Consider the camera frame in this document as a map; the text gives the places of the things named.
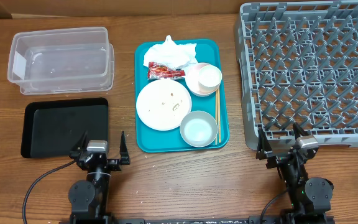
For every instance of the grey dishwasher rack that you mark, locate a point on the grey dishwasher rack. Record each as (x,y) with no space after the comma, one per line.
(299,65)

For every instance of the white napkin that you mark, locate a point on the white napkin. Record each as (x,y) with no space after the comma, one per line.
(170,54)

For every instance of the wooden chopstick left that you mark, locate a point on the wooden chopstick left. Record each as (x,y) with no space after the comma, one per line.
(216,113)

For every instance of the wooden chopstick right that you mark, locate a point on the wooden chopstick right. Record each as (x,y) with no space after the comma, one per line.
(218,119)

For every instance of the grey-blue bowl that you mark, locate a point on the grey-blue bowl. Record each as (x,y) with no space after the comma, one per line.
(198,129)

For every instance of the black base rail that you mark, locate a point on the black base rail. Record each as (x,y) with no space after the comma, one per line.
(249,220)

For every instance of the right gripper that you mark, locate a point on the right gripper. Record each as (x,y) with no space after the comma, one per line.
(264,152)

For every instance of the pink bowl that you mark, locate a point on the pink bowl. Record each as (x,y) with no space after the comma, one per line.
(191,80)

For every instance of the white cup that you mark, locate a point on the white cup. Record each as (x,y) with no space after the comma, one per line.
(210,78)

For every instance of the large white plate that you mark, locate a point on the large white plate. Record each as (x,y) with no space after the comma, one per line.
(162,104)

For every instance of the wooden chopstick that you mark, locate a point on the wooden chopstick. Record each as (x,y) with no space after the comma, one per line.
(218,119)
(216,113)

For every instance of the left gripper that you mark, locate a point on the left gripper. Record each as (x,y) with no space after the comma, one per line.
(115,164)

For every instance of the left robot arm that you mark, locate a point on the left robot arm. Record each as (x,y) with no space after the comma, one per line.
(89,197)

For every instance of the red snack wrapper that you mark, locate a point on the red snack wrapper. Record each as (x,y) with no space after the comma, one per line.
(160,71)

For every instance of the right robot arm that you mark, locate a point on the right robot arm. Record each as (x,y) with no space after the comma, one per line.
(310,197)

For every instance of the clear plastic bin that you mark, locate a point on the clear plastic bin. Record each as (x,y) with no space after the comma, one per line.
(61,61)

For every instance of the teal serving tray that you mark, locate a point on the teal serving tray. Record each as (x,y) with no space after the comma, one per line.
(153,141)

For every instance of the black plastic tray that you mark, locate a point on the black plastic tray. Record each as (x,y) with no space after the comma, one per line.
(53,128)

